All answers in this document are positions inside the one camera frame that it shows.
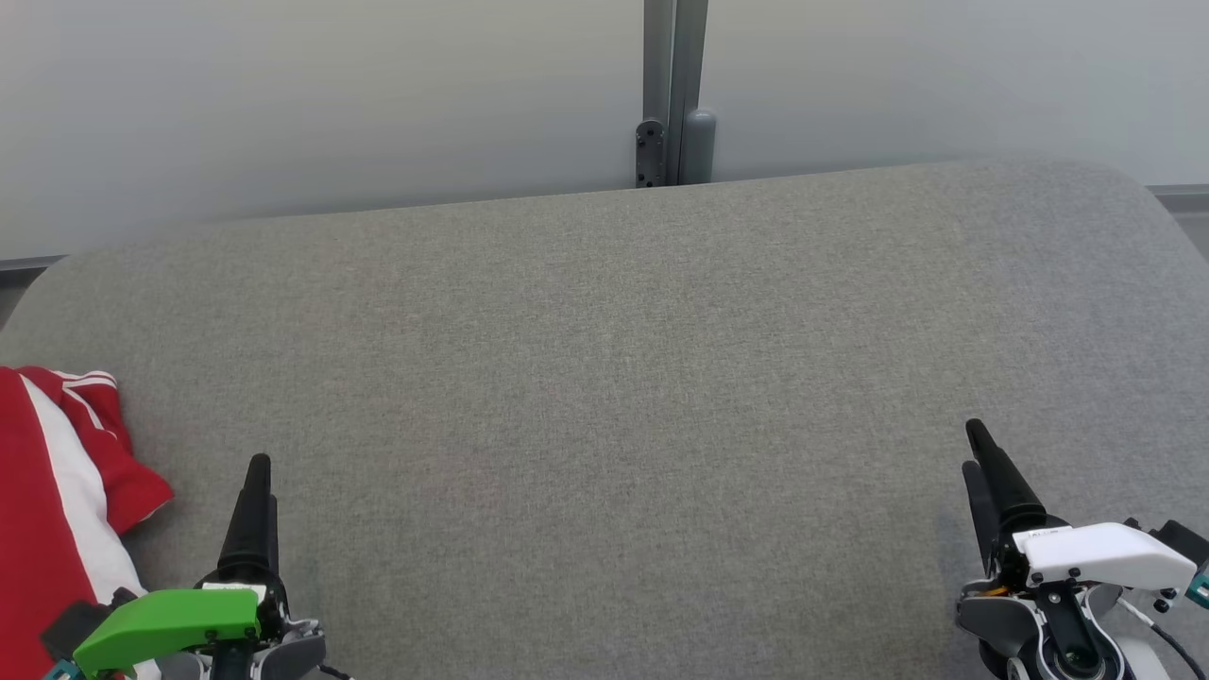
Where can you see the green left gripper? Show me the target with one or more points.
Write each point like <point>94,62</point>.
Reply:
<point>170,619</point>

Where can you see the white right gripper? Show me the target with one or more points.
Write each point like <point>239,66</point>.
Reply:
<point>1105,555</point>

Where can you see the red and white shirt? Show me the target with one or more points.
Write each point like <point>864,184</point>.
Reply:
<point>38,510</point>

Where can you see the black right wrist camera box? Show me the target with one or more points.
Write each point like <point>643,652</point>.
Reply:
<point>1181,540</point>

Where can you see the teal right camera connector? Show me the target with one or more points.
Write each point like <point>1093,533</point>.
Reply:
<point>1200,587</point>

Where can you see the teal camera connector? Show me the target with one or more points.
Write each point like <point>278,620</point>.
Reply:
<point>1200,587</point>
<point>64,671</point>

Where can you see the teal left camera connector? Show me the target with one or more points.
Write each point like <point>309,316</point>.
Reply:
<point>64,671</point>

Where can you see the grey cylinder post foot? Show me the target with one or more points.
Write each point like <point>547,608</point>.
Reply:
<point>699,146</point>

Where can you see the dark hinge bracket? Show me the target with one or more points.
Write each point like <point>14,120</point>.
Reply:
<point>650,151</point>

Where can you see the grey metal partition post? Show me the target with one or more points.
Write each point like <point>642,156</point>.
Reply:
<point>672,57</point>

